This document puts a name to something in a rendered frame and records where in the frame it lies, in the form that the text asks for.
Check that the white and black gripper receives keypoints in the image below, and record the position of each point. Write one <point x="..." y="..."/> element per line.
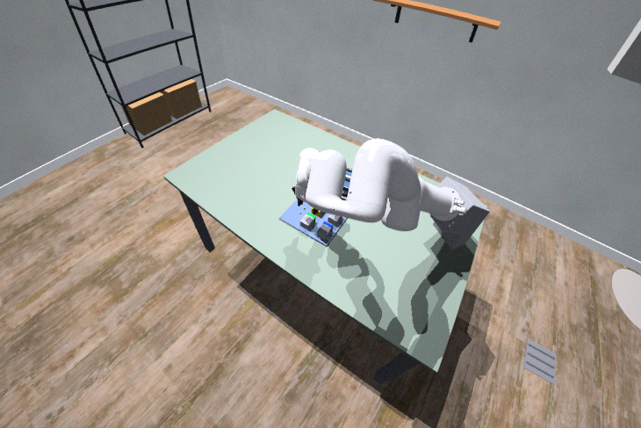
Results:
<point x="300" y="193"/>

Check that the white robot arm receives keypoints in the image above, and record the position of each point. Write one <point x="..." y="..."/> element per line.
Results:
<point x="376" y="162"/>

